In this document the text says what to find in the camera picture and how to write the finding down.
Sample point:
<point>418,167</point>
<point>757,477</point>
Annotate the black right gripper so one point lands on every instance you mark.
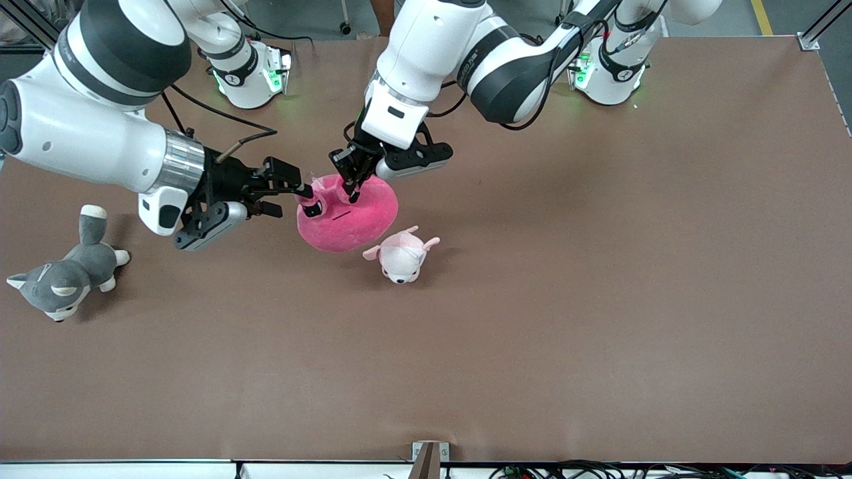
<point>227,178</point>

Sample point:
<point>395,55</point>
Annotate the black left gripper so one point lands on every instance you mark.
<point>360,160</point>

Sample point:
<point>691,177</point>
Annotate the round hot pink plush toy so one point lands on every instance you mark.
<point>349,223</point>

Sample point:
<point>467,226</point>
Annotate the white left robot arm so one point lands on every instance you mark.
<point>479,60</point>

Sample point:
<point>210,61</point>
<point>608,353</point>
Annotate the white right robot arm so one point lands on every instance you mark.
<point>86,126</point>

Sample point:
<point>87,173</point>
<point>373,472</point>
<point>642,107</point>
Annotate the pale pink white plush toy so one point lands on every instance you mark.
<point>401,258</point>

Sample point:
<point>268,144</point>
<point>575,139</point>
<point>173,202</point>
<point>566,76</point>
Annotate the grey white husky plush toy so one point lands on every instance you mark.
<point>73,273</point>

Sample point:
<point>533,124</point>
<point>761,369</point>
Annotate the person's bare leg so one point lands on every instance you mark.
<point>385,16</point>

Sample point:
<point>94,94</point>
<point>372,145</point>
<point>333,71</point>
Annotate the brown table cover sheet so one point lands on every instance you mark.
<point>532,332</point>

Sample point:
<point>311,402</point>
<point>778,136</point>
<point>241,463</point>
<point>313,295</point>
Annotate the grey metal table bracket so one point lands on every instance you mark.
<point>430,456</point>

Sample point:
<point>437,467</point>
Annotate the aluminium frame profile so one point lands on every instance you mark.
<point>23,23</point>
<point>822,26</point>

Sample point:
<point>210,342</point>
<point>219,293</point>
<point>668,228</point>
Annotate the white table edge rail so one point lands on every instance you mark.
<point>113,470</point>

